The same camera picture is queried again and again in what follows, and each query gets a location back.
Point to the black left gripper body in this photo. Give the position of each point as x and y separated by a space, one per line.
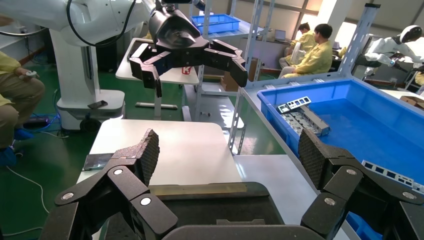
172 33

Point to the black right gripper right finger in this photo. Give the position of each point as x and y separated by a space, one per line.
344 185

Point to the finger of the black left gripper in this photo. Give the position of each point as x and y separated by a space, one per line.
149 76
236 71

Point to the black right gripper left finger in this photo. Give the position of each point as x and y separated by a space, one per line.
126 185

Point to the metal part with square windows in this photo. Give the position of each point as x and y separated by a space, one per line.
410 182

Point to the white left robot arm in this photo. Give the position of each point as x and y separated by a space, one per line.
99 20

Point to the gray windowed metal part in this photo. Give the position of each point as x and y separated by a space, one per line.
288 106

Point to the long gray metal part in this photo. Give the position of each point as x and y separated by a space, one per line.
319 124

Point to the brown cardboard box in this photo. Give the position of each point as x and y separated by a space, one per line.
228 84

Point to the white side table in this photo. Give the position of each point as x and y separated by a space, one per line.
175 76

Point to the small red white object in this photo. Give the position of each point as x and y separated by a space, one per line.
186 70

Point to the gray background storage rack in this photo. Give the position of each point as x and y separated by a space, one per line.
215 106

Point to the small blue plastic bin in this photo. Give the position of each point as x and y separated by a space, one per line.
215 23

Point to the gray laptop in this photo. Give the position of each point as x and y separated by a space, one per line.
280 34

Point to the black phone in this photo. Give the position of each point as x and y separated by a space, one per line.
97 104

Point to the large blue plastic bin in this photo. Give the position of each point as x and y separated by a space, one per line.
364 126

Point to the white flat table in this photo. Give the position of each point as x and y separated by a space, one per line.
275 185

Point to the white table with rounded corners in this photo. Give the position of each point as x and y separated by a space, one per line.
185 149

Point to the white robot column base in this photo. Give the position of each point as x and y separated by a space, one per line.
76 73

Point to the person in yellow jacket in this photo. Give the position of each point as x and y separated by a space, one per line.
306 41
314 59

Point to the black mat on base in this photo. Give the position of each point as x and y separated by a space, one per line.
215 208

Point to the white background table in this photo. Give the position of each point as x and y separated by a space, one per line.
394 93

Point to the open cardboard box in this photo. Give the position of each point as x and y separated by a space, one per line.
412 101

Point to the white handheld controller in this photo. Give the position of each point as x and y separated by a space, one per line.
30 74

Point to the gray metal shelf rack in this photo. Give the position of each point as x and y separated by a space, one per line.
359 39

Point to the seated person beige trousers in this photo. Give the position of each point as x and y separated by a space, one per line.
20 96

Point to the white humanoid robot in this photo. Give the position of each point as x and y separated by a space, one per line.
384 49

